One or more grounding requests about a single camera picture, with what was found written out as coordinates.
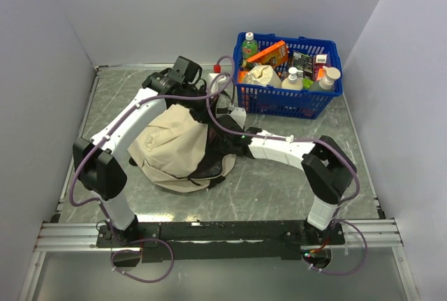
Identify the dark snack packet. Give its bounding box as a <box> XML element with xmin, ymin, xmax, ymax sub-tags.
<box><xmin>289</xmin><ymin>51</ymin><xmax>314</xmax><ymax>80</ymax></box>

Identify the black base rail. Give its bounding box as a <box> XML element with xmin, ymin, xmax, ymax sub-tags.
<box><xmin>96</xmin><ymin>220</ymin><xmax>345</xmax><ymax>263</ymax></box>

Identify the orange snack box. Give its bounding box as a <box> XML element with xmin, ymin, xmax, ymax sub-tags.
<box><xmin>240</xmin><ymin>41</ymin><xmax>288</xmax><ymax>69</ymax></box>

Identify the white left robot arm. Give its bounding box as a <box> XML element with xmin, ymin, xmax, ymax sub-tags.
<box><xmin>73</xmin><ymin>56</ymin><xmax>207</xmax><ymax>247</ymax></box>

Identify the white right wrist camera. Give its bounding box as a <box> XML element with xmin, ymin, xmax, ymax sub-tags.
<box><xmin>230</xmin><ymin>107</ymin><xmax>247</xmax><ymax>129</ymax></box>

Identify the grey pump bottle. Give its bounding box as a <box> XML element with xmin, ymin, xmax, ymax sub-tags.
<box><xmin>308</xmin><ymin>66</ymin><xmax>342</xmax><ymax>92</ymax></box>

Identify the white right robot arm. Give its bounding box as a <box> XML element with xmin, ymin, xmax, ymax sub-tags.
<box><xmin>212</xmin><ymin>115</ymin><xmax>358</xmax><ymax>244</ymax></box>

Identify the beige canvas backpack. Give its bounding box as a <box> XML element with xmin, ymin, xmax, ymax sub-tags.
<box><xmin>128</xmin><ymin>104</ymin><xmax>236</xmax><ymax>193</ymax></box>

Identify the blue plastic basket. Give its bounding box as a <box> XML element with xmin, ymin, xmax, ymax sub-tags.
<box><xmin>233</xmin><ymin>32</ymin><xmax>343</xmax><ymax>119</ymax></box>

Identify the green tea bottle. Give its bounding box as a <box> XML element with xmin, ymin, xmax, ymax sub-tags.
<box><xmin>242</xmin><ymin>32</ymin><xmax>258</xmax><ymax>59</ymax></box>

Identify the beige crumpled paper bag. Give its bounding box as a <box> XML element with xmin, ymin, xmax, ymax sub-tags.
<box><xmin>242</xmin><ymin>65</ymin><xmax>281</xmax><ymax>88</ymax></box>

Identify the cream pump bottle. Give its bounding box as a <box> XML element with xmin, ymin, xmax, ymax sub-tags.
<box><xmin>281</xmin><ymin>66</ymin><xmax>303</xmax><ymax>91</ymax></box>

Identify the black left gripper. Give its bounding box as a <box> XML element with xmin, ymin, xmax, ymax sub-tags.
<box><xmin>180</xmin><ymin>85</ymin><xmax>220</xmax><ymax>124</ymax></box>

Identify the aluminium frame rail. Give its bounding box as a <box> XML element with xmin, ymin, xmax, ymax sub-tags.
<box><xmin>34</xmin><ymin>219</ymin><xmax>404</xmax><ymax>252</ymax></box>

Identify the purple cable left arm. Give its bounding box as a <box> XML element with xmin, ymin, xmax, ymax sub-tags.
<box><xmin>68</xmin><ymin>55</ymin><xmax>235</xmax><ymax>283</ymax></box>

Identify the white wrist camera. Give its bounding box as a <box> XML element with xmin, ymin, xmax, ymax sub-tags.
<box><xmin>230</xmin><ymin>107</ymin><xmax>247</xmax><ymax>129</ymax></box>
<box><xmin>206</xmin><ymin>73</ymin><xmax>228</xmax><ymax>94</ymax></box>

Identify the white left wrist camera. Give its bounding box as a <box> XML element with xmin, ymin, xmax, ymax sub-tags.
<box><xmin>206</xmin><ymin>73</ymin><xmax>228</xmax><ymax>94</ymax></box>

